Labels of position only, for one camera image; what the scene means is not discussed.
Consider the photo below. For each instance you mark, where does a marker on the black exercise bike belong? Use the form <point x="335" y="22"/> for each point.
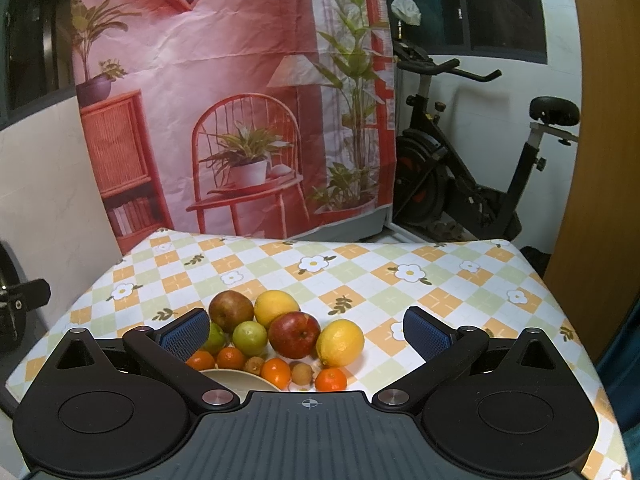
<point x="435" y="194"/>

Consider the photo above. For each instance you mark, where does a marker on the brownish red apple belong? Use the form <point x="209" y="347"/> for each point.
<point x="229" y="308"/>

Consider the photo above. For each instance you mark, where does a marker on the pink printed backdrop cloth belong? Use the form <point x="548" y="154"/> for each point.
<point x="256" y="118"/>

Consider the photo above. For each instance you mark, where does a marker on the brown longan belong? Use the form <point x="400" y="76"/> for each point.
<point x="254" y="365"/>
<point x="302" y="374"/>

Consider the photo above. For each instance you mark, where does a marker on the small tangerine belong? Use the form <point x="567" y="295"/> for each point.
<point x="230" y="358"/>
<point x="201" y="360"/>
<point x="277" y="372"/>
<point x="330" y="380"/>

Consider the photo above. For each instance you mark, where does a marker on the wooden door panel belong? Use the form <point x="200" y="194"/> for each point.
<point x="594" y="269"/>

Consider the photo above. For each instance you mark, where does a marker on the beige bowl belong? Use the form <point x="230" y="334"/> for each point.
<point x="240" y="382"/>

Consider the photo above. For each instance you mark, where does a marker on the brown longan left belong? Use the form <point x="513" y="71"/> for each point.
<point x="254" y="365"/>

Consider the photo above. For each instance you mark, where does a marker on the checkered floral tablecloth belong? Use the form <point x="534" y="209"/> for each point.
<point x="485" y="284"/>

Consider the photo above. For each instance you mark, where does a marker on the dark window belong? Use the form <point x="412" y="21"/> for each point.
<point x="496" y="28"/>

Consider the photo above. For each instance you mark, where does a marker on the green lime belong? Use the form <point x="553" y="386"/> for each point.
<point x="216" y="340"/>
<point x="251" y="338"/>

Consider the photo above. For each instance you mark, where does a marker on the brown longan right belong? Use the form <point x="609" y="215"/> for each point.
<point x="302" y="374"/>

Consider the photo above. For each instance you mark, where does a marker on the yellow lemon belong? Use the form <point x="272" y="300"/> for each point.
<point x="339" y="344"/>

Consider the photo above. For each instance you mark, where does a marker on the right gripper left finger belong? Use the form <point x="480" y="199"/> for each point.
<point x="162" y="354"/>

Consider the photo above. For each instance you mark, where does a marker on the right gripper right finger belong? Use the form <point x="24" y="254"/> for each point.
<point x="447" y="352"/>

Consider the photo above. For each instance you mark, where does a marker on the yellow orange back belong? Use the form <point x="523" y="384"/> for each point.
<point x="271" y="304"/>

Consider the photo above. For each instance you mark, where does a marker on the small tangerine centre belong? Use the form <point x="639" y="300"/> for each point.
<point x="277" y="372"/>

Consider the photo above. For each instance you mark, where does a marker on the green lime centre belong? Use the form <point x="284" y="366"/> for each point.
<point x="251" y="338"/>

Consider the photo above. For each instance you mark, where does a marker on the white cloth on bike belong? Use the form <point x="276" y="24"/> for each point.
<point x="406" y="11"/>

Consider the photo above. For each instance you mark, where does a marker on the small tangerine left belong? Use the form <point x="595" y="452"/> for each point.
<point x="201" y="360"/>

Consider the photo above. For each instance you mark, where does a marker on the small tangerine right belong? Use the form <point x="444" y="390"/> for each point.
<point x="330" y="380"/>

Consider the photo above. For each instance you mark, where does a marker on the green lime left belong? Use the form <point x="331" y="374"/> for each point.
<point x="216" y="340"/>

